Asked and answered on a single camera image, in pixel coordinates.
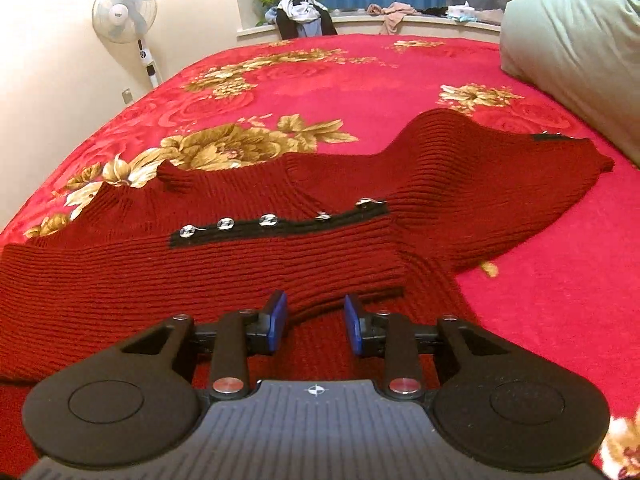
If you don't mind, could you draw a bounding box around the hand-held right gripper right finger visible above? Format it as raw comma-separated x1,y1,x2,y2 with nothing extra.
344,294,497,402

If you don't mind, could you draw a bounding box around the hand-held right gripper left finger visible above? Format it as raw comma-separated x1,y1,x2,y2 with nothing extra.
120,290,290,402

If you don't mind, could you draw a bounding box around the dark red knit sweater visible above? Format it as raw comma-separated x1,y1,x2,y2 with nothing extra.
0,108,616,463

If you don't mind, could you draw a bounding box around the pile of dark and white clothes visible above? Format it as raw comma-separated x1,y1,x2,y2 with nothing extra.
267,0,339,40

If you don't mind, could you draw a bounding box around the red floral blanket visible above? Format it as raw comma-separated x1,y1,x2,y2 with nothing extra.
0,34,640,478

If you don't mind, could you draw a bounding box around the white window sill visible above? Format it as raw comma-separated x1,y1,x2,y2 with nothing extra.
236,12,503,44

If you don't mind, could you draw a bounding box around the pink cloth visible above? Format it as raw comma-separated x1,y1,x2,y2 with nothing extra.
366,2,424,36

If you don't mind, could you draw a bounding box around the tissue pack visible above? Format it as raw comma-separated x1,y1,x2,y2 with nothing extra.
446,2,484,24

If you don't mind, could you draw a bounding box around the white standing fan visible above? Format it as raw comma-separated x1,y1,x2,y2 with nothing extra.
91,0,164,89

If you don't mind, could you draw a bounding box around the pale green pillow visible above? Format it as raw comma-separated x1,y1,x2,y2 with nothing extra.
500,0,640,167

